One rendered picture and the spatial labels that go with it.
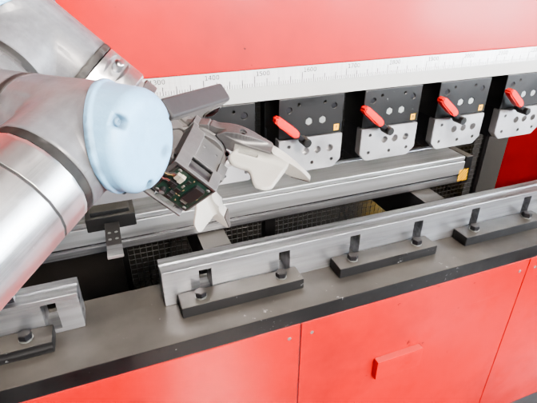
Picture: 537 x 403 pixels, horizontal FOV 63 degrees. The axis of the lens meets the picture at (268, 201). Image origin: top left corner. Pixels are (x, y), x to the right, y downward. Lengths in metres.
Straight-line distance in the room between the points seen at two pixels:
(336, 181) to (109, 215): 0.68
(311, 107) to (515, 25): 0.53
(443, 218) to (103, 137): 1.13
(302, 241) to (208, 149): 0.66
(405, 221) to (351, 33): 0.54
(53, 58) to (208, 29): 0.43
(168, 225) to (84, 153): 0.97
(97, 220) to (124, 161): 0.88
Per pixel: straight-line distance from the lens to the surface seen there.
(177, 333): 1.01
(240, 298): 1.04
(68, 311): 1.05
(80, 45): 0.45
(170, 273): 1.02
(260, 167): 0.47
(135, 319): 1.06
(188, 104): 0.50
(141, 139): 0.30
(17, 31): 0.44
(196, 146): 0.46
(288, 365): 1.17
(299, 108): 0.92
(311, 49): 0.90
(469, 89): 1.17
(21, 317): 1.06
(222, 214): 0.57
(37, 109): 0.31
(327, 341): 1.17
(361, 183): 1.43
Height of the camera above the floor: 1.58
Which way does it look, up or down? 29 degrees down
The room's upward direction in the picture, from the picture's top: straight up
